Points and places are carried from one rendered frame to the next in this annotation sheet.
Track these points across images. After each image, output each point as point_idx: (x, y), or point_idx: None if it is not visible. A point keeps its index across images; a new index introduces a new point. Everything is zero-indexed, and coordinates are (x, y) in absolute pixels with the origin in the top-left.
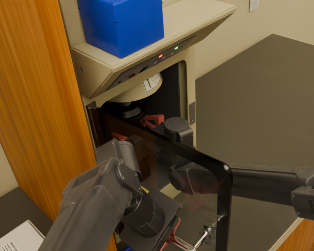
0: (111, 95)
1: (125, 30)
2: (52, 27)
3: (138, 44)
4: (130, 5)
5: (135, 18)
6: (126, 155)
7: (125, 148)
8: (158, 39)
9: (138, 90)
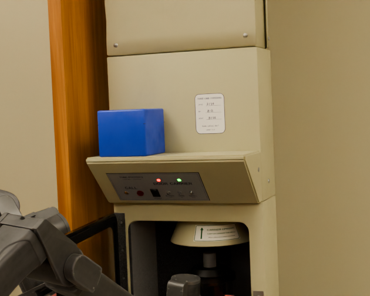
0: (143, 217)
1: (104, 134)
2: (58, 115)
3: (116, 151)
4: (111, 115)
5: (115, 127)
6: (49, 219)
7: (56, 217)
8: (138, 154)
9: (187, 236)
